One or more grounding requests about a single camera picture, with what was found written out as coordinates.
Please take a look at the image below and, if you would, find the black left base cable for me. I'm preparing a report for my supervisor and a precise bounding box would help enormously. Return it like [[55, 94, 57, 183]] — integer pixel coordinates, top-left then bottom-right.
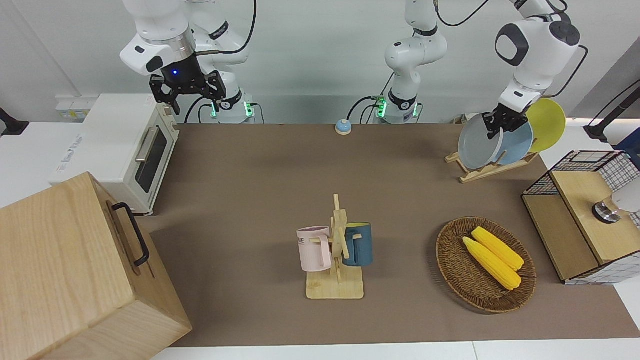
[[346, 75, 396, 124]]

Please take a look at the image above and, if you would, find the gray plate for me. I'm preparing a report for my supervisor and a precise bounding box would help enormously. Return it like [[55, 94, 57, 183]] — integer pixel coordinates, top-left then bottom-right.
[[458, 113, 505, 170]]

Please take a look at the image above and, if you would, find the brown table mat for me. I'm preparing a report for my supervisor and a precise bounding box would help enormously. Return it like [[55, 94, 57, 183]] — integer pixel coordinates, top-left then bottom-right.
[[142, 122, 640, 348]]

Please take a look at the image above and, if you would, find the dark blue object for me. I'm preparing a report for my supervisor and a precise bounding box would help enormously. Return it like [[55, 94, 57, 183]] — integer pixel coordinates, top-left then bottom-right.
[[617, 142, 640, 167]]

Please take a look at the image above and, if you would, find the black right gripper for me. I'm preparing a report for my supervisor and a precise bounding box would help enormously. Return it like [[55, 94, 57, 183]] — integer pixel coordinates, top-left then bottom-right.
[[150, 54, 227, 117]]

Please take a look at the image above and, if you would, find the black right base cable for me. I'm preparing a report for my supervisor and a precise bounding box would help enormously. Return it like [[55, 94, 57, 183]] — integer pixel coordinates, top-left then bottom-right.
[[184, 96, 217, 124]]

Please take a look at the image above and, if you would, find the wooden basket lid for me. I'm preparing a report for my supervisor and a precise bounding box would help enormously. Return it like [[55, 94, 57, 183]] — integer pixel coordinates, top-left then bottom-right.
[[550, 170, 640, 265]]

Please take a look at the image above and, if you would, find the light blue plate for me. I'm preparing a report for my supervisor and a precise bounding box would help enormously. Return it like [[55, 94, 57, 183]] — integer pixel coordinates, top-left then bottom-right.
[[492, 120, 534, 167]]

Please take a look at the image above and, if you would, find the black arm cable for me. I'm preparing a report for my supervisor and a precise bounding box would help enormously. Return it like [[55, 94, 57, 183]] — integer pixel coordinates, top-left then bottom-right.
[[192, 0, 258, 56], [434, 0, 493, 28]]

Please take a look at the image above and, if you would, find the black base cable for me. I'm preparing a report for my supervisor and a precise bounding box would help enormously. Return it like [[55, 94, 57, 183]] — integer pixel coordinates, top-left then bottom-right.
[[184, 96, 217, 124], [346, 75, 396, 124]]

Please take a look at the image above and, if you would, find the dark blue mug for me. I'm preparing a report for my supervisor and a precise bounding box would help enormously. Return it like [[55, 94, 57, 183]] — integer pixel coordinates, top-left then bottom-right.
[[342, 222, 374, 267]]

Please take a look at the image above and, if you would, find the black camera stand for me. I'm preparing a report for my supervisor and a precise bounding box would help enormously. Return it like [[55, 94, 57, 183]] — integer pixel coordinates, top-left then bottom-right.
[[0, 107, 30, 137], [583, 80, 640, 142]]

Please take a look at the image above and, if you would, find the wooden mug stand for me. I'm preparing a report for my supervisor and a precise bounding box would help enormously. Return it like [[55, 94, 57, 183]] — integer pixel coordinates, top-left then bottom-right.
[[306, 193, 365, 300]]

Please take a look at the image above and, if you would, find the white toaster oven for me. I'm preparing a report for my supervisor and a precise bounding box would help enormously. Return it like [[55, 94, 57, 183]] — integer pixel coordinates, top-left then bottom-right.
[[49, 93, 181, 217]]

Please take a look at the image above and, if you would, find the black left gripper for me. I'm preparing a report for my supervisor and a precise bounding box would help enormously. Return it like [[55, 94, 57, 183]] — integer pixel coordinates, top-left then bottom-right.
[[484, 104, 528, 141]]

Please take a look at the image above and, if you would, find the wooden plate rack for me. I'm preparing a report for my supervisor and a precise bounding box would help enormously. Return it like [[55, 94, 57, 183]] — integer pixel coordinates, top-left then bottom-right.
[[445, 150, 541, 184]]

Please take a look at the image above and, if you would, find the pink mug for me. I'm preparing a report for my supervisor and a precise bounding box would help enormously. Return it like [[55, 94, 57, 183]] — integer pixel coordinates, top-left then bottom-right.
[[296, 226, 333, 273]]

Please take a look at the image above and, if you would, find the yellow plate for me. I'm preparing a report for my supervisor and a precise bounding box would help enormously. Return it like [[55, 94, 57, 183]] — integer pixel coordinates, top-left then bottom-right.
[[525, 98, 567, 154]]

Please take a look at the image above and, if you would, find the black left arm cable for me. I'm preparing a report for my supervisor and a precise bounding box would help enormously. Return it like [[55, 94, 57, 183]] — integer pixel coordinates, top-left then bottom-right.
[[434, 0, 493, 28]]

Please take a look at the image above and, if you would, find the yellow corn cob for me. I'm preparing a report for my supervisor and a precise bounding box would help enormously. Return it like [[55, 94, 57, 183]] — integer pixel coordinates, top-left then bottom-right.
[[462, 236, 522, 291], [471, 226, 525, 271]]

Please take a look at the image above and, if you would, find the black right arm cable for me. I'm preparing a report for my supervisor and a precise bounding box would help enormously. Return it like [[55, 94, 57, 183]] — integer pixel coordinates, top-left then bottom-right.
[[192, 0, 258, 56]]

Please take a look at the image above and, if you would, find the brown wicker basket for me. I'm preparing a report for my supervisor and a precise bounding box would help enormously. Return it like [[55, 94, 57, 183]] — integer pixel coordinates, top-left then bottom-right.
[[436, 216, 537, 314]]

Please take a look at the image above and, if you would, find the wooden box black handle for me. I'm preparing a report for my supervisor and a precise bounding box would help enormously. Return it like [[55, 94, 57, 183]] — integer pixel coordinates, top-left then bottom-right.
[[0, 171, 193, 360]]

